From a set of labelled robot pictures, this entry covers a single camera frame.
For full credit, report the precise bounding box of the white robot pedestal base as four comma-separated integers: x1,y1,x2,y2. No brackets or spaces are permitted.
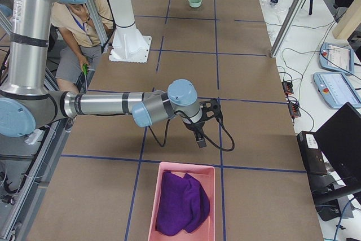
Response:
109,0,152,63

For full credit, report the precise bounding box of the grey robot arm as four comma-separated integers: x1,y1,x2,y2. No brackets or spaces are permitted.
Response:
1,0,207,147

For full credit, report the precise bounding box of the purple cloth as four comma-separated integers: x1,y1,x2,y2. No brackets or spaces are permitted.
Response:
156,172,210,236

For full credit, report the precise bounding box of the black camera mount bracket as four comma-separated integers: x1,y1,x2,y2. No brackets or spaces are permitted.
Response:
200,99,223,121

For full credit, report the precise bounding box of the teach pendant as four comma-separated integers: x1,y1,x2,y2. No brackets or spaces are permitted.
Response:
319,42,354,76
313,72,360,109

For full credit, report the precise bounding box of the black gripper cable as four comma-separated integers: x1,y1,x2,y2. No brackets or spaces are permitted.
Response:
147,111,235,152

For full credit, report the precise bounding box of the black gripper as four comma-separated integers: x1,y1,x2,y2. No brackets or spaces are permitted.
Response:
184,121,206,148

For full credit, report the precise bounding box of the pink plastic bin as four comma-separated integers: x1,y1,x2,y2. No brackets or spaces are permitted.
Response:
148,162,215,240

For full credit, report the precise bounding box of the teach pendant near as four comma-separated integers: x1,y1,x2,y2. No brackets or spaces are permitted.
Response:
313,72,360,109

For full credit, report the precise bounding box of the black computer box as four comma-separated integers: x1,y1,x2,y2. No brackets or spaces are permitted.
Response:
297,131,334,176

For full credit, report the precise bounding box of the aluminium frame post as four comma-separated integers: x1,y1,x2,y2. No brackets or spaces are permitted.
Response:
270,0,305,58

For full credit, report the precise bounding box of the teach pendant far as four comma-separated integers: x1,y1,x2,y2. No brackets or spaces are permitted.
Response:
319,42,354,76

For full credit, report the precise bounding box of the black monitor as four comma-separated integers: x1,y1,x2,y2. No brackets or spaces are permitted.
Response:
314,102,360,205

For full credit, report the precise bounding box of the seated person in beige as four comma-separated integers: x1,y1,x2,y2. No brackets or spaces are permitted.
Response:
51,0,116,132

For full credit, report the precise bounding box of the pale green ceramic bowl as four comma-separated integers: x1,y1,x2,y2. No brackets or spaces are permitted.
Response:
188,0,202,8

